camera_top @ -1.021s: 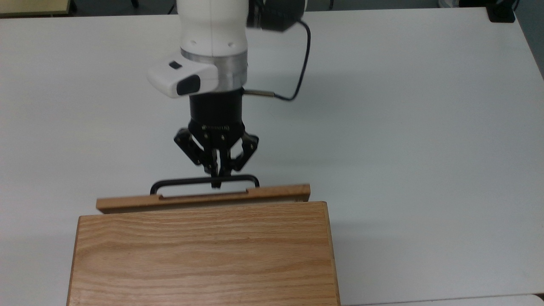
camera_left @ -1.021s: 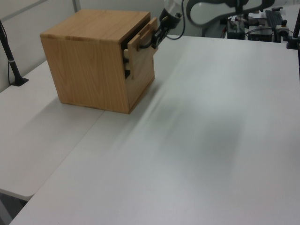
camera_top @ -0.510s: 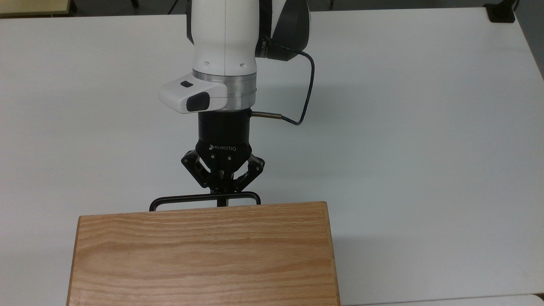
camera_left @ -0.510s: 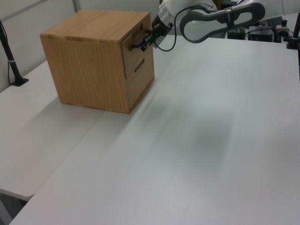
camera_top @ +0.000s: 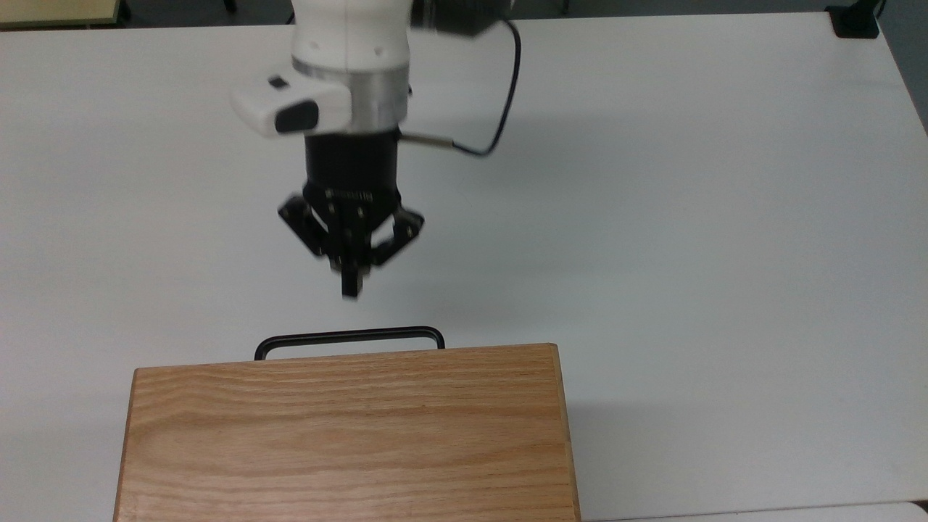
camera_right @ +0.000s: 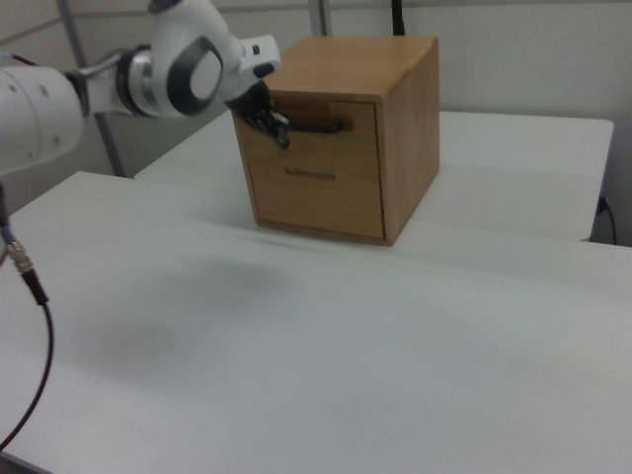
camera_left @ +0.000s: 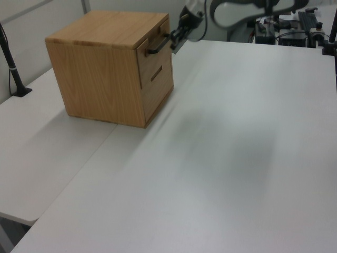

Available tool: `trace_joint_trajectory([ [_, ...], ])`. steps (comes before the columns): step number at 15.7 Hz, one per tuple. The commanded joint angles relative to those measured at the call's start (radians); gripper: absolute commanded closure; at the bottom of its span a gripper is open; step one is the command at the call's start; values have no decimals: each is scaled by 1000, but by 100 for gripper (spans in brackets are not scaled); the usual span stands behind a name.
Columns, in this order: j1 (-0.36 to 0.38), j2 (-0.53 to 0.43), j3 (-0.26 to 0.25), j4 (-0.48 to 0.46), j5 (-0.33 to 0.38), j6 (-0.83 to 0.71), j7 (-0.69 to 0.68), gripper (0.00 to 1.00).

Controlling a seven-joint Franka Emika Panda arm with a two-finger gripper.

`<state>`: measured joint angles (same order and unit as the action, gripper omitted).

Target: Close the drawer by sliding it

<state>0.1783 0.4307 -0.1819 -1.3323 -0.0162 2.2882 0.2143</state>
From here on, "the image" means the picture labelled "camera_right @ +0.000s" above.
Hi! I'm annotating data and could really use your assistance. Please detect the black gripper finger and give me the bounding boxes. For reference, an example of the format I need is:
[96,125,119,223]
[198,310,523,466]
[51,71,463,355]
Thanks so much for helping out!
[245,109,291,132]
[260,125,293,150]

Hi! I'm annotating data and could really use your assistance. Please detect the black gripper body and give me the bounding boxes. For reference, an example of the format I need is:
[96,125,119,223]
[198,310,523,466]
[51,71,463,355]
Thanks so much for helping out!
[223,80,275,120]

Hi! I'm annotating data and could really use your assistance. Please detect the wooden drawer with black handle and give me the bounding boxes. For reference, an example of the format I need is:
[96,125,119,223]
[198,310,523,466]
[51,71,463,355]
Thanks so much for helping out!
[232,97,382,180]

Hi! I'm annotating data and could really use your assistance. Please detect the wooden drawer cabinet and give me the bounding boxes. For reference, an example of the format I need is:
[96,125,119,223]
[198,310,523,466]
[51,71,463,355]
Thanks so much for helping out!
[230,35,441,248]

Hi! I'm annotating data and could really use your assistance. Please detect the black vertical pole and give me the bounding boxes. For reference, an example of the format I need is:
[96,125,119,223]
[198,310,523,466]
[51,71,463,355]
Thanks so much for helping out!
[390,0,408,38]

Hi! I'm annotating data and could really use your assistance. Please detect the grey metal wall post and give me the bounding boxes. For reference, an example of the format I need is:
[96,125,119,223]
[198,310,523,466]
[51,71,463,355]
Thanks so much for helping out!
[309,0,329,38]
[57,0,125,178]

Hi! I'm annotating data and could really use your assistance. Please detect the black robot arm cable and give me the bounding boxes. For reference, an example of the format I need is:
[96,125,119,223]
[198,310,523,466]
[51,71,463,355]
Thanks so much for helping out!
[0,185,54,451]

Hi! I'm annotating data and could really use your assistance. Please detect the black cable by table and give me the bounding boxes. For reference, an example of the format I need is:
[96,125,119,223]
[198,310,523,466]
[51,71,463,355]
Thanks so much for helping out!
[598,196,619,246]

